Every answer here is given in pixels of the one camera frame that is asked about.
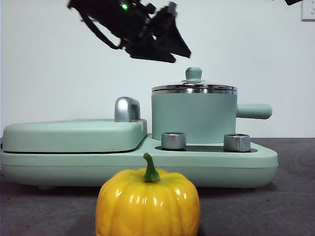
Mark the yellow pumpkin with green stem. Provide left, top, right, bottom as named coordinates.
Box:
left=95, top=152, right=201, bottom=236

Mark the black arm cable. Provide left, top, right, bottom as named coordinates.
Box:
left=82, top=14, right=124, bottom=50

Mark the green griddle cover silver handle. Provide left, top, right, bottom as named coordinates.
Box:
left=1, top=96, right=149, bottom=154

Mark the green breakfast machine base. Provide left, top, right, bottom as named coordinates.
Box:
left=0, top=134, right=279, bottom=191

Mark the white wall socket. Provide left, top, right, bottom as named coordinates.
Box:
left=301, top=3, right=315, bottom=22

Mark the glass lid with green knob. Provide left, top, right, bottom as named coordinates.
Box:
left=151, top=66, right=238, bottom=95

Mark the silver control knob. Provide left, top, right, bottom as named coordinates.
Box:
left=223, top=133, right=252, bottom=151
left=161, top=132, right=187, bottom=151

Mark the green pot with straight handle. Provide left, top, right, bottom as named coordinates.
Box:
left=151, top=85, right=273, bottom=145

